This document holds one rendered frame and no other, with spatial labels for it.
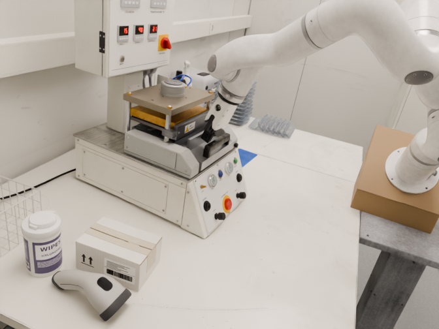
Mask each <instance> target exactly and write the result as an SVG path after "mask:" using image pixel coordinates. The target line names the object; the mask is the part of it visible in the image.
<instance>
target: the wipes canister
mask: <svg viewBox="0 0 439 329"><path fill-rule="evenodd" d="M21 228H22V234H23V237H24V249H25V261H26V267H27V271H28V273H29V274H31V275H32V276H35V277H48V276H50V275H53V274H55V273H56V272H58V271H59V270H60V269H61V267H62V264H63V258H62V244H61V218H60V217H59V216H58V215H56V214H55V211H52V210H49V211H38V212H36V213H34V214H32V215H30V216H28V217H26V218H25V219H24V220H23V221H22V224H21Z"/></svg>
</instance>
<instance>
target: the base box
mask: <svg viewBox="0 0 439 329"><path fill-rule="evenodd" d="M75 152H76V177H77V178H79V179H81V180H84V181H86V182H88V183H90V184H92V185H94V186H96V187H98V188H100V189H103V190H105V191H107V192H109V193H112V194H113V195H116V196H118V197H120V198H122V199H124V200H126V201H128V202H131V203H133V204H135V205H137V206H140V207H141V208H144V209H145V210H148V211H150V212H152V213H154V214H156V215H159V216H161V217H163V218H165V219H168V220H169V221H172V222H173V223H176V224H178V225H180V226H181V228H182V229H185V230H187V231H189V232H191V233H193V234H196V235H198V236H200V237H202V238H206V237H207V236H208V234H207V231H206V227H205V224H204V220H203V215H202V213H201V208H200V205H199V201H198V198H197V194H196V190H195V186H194V183H193V180H192V181H191V182H189V183H186V182H184V181H181V180H178V179H176V178H174V177H172V176H169V175H166V174H164V173H162V172H159V171H157V170H154V169H152V168H150V167H147V166H144V165H143V164H140V163H137V162H135V161H132V160H130V159H128V158H125V157H123V156H121V155H118V154H116V153H113V152H111V151H108V150H106V149H104V148H101V147H99V146H96V145H94V144H91V143H89V142H86V141H85V140H82V139H79V138H77V137H75ZM236 153H237V156H238V161H239V165H240V170H241V173H242V179H243V182H244V187H245V190H246V196H247V195H248V191H247V188H246V182H245V179H244V174H243V171H242V165H241V162H240V157H239V154H238V149H236Z"/></svg>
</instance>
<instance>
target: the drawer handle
mask: <svg viewBox="0 0 439 329"><path fill-rule="evenodd" d="M229 141H230V134H229V133H225V134H223V135H221V136H220V137H218V138H217V139H215V140H213V141H211V142H210V143H208V144H207V145H205V147H204V151H203V157H206V158H209V157H210V152H211V151H213V150H215V149H216V148H218V147H219V146H221V145H222V144H226V145H229Z"/></svg>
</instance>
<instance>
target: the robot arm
mask: <svg viewBox="0 0 439 329"><path fill-rule="evenodd" d="M351 35H356V36H358V37H360V38H361V39H362V40H363V41H364V42H365V44H366V45H367V46H368V47H369V48H370V50H371V51H372V53H373V54H374V55H375V57H376V58H377V60H378V61H379V62H380V64H381V65H382V67H383V68H384V69H385V70H386V71H387V72H388V73H389V74H390V75H391V76H392V77H393V78H395V79H397V80H398V81H400V82H402V83H405V84H410V85H413V86H414V89H415V91H416V93H417V96H418V97H419V99H420V101H421V102H422V103H423V104H424V105H425V106H427V128H425V129H422V130H421V131H419V132H418V133H417V134H416V135H415V136H414V138H413V139H412V141H411V142H410V143H409V145H408V147H405V148H399V149H397V150H395V151H394V152H393V153H391V154H390V156H388V158H387V160H386V162H385V174H386V176H387V179H388V180H389V181H390V183H391V184H392V185H393V186H394V187H396V188H397V189H399V190H401V191H403V192H405V193H410V194H421V193H425V192H427V191H429V190H430V189H432V188H433V187H434V186H435V185H436V183H437V182H438V179H439V0H404V1H403V2H402V3H401V4H400V6H399V5H398V3H397V2H396V1H395V0H327V1H326V2H324V3H322V4H320V5H319V6H318V7H316V8H314V9H313V10H311V11H310V12H308V13H306V14H305V15H303V16H301V17H300V18H298V19H297V20H295V21H294V22H292V23H291V24H289V25H287V26H286V27H284V28H283V29H281V30H280V31H278V32H276V33H269V34H258V35H248V36H245V37H240V38H237V39H235V40H232V41H231V42H229V43H227V44H226V45H224V46H222V47H221V48H220V49H218V50H217V51H216V52H214V53H213V54H212V56H211V57H210V59H209V60H208V64H207V69H208V72H209V74H210V75H211V76H212V77H214V78H217V79H218V80H222V82H221V84H220V85H219V88H218V95H219V96H218V97H217V99H216V100H215V102H214V104H213V105H212V107H211V109H210V110H209V112H208V113H207V115H206V117H205V119H204V122H205V123H207V124H206V126H205V127H204V129H205V130H204V132H203V134H202V136H201V138H202V139H203V140H204V141H205V142H206V143H209V142H210V141H211V140H212V138H213V136H214V135H215V132H216V131H217V130H218V129H220V128H222V127H224V126H226V125H227V124H228V123H229V121H230V119H231V118H232V116H233V114H234V112H235V110H236V108H237V106H238V105H239V104H240V103H242V102H243V100H244V99H245V97H246V95H247V94H248V91H249V90H250V88H251V86H252V85H253V83H254V82H255V80H256V78H257V76H258V75H259V73H260V72H261V69H262V68H263V67H284V66H288V65H291V64H293V63H295V62H297V61H299V60H301V59H303V58H305V57H307V56H309V55H312V54H314V53H316V52H318V51H320V50H322V49H324V48H326V47H328V46H330V45H332V44H334V43H336V42H338V41H339V40H342V39H344V38H346V37H348V36H351Z"/></svg>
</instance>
